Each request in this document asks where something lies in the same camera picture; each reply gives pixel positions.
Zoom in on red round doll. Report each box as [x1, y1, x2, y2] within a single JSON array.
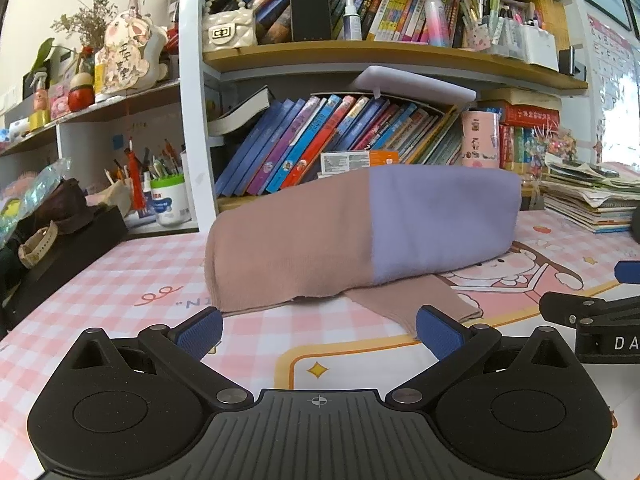
[[67, 72, 96, 112]]

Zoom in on white spray bottle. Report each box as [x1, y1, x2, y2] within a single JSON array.
[[342, 0, 363, 42]]

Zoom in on stack of magazines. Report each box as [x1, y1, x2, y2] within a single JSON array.
[[540, 152, 640, 233]]

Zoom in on dried flower bunch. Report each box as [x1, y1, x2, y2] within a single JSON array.
[[50, 0, 118, 53]]

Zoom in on pink and blue bottle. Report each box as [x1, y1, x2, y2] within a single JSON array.
[[422, 0, 456, 48]]

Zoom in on white and wooden bookshelf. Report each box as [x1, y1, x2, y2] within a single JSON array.
[[0, 0, 591, 241]]

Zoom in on black upright box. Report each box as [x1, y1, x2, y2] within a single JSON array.
[[289, 0, 333, 43]]

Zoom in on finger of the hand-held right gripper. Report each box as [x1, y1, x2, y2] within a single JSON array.
[[614, 260, 640, 285], [539, 290, 640, 333]]

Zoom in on orange and white box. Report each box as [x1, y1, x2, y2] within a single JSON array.
[[319, 150, 401, 177]]

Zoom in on white jar with pens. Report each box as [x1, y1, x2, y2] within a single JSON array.
[[142, 140, 193, 228]]

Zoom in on colourful bead ornament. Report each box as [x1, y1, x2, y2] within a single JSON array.
[[530, 127, 576, 161]]

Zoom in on black case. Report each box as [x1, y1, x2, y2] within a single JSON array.
[[0, 205, 130, 331]]

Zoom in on clear plastic bag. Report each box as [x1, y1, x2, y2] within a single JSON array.
[[0, 157, 71, 248]]

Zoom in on row of upright colourful books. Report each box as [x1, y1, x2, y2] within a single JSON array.
[[250, 0, 476, 43]]

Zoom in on row of slanted children's books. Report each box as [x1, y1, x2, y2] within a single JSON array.
[[215, 92, 463, 198]]

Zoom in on red thick books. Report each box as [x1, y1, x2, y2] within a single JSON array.
[[480, 100, 561, 171]]

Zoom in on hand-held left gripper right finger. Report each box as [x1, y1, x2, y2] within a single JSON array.
[[384, 304, 571, 411]]

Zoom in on white quilted handbag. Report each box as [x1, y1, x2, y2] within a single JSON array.
[[202, 0, 258, 53]]

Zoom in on white tablet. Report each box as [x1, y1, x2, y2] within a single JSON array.
[[347, 65, 478, 106]]

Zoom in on small black device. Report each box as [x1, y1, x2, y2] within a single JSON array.
[[559, 46, 586, 78]]

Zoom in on beige wristwatch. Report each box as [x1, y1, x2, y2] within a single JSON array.
[[17, 220, 60, 268]]

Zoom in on pink spray bottle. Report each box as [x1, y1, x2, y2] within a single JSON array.
[[31, 70, 51, 113]]

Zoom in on rabbit plush ornament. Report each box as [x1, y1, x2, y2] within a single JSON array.
[[95, 7, 171, 103]]

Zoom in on red marker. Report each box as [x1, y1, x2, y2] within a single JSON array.
[[126, 137, 147, 213]]

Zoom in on pink printed tumbler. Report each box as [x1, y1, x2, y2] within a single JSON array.
[[460, 110, 501, 170]]

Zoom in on brown cloth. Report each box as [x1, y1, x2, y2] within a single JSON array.
[[15, 177, 108, 236]]

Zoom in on white pen organizer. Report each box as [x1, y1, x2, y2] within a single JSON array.
[[502, 2, 561, 73]]

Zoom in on pink checkered table mat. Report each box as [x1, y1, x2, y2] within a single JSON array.
[[0, 207, 640, 480]]

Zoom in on wall calendar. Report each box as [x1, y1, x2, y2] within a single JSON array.
[[587, 12, 640, 111]]

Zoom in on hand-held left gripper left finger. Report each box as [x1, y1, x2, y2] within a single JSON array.
[[70, 306, 256, 411]]

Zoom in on thick black book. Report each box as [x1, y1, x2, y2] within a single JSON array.
[[207, 85, 276, 137]]

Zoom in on brown and purple sweater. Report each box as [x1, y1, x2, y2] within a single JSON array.
[[204, 164, 523, 338]]

